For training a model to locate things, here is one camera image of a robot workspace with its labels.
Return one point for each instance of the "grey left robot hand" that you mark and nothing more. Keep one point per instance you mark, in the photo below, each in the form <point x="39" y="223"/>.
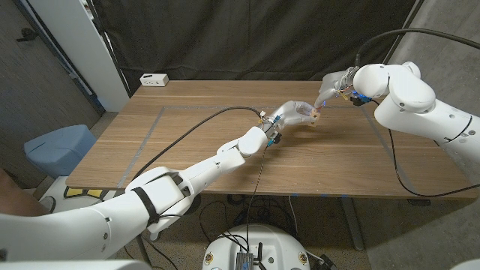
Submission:
<point x="291" y="112"/>

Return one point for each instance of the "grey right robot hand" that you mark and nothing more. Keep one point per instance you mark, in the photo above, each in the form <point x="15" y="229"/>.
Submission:
<point x="337" y="84"/>

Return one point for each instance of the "wooden block with holes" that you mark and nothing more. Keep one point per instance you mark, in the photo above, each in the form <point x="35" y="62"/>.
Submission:
<point x="315" y="120"/>

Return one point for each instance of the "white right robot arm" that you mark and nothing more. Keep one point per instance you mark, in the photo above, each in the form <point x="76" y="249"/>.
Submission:
<point x="420" y="108"/>

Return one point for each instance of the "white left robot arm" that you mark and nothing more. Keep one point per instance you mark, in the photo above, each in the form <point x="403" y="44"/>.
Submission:
<point x="112" y="221"/>

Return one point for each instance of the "black backdrop curtain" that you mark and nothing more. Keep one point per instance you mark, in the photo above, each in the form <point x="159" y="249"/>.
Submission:
<point x="243" y="37"/>

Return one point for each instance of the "black backdrop stand pole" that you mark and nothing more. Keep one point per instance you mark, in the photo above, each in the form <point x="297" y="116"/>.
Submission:
<point x="112" y="48"/>
<point x="416" y="11"/>

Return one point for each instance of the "grey table leg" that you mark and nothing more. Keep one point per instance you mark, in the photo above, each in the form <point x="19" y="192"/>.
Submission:
<point x="352" y="225"/>

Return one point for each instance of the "black round disc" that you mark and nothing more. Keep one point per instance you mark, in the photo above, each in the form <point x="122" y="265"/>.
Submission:
<point x="195" y="204"/>

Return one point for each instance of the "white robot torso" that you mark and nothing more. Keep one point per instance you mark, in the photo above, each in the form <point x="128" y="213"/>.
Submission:
<point x="277" y="247"/>

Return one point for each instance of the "white power strip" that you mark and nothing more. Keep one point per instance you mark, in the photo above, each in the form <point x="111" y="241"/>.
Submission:
<point x="153" y="80"/>

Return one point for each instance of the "grey electronics box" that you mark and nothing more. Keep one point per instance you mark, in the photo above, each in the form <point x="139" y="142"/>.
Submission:
<point x="244" y="261"/>

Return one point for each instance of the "white table leg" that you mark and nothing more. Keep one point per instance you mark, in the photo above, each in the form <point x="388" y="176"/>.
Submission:
<point x="155" y="236"/>

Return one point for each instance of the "yellow black striped base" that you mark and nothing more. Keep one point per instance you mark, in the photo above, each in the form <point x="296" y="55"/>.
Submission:
<point x="80" y="192"/>

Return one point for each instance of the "blue padded stool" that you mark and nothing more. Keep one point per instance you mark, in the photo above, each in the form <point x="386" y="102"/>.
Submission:
<point x="60" y="150"/>

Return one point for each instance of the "person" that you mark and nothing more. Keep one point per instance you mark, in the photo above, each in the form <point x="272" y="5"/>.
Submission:
<point x="15" y="202"/>

